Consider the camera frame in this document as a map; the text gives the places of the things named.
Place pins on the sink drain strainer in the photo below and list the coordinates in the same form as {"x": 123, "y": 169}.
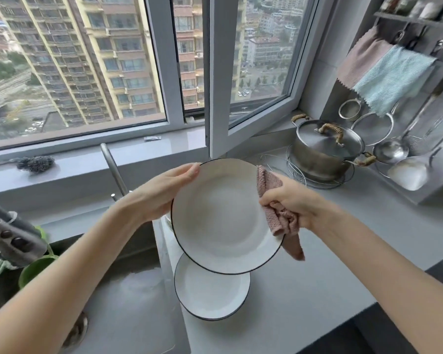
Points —
{"x": 76, "y": 331}

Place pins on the green silicone cup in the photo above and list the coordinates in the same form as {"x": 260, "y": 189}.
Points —
{"x": 35, "y": 270}

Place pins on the light blue fluffy cloth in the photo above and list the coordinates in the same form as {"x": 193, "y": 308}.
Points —
{"x": 391, "y": 81}

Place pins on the person's right hand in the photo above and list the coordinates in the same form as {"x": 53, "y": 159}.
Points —
{"x": 302, "y": 206}

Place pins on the stainless steel sink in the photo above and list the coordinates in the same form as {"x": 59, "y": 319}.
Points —
{"x": 133, "y": 309}

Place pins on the yellow apartment building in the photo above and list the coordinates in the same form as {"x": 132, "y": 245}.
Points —
{"x": 96, "y": 51}

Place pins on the grey window frame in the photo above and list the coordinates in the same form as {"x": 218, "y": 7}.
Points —
{"x": 166, "y": 70}

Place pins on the medium steel mesh strainer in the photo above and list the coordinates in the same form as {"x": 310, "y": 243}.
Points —
{"x": 373, "y": 127}

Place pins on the pink zigzag-edged cloth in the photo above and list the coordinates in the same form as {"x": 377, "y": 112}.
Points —
{"x": 361, "y": 58}

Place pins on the pink dish cloth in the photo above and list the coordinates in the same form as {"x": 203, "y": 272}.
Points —
{"x": 280, "y": 221}

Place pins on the steel wool scrubber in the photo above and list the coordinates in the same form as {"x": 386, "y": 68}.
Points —
{"x": 35, "y": 164}

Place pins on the person's left hand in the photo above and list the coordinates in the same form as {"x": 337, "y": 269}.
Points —
{"x": 158, "y": 195}

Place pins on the stainless steel pot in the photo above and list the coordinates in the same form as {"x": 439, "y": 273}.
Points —
{"x": 317, "y": 162}

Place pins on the small grey sachet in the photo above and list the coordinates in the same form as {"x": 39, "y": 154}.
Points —
{"x": 152, "y": 138}

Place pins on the dark wall spice rack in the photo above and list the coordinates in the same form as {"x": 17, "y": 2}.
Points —
{"x": 409, "y": 20}

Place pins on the open grey window sash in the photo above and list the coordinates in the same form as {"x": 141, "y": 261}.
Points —
{"x": 218, "y": 88}

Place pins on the person's left forearm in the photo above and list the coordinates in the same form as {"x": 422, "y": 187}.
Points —
{"x": 59, "y": 283}

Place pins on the dark pull-down kitchen faucet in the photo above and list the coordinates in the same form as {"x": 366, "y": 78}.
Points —
{"x": 11, "y": 235}

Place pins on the steel pot lid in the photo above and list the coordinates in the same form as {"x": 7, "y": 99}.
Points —
{"x": 317, "y": 138}

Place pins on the person's right forearm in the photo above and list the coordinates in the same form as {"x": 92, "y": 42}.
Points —
{"x": 391, "y": 283}

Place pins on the small steel drinking faucet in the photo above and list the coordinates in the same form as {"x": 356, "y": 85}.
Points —
{"x": 112, "y": 169}

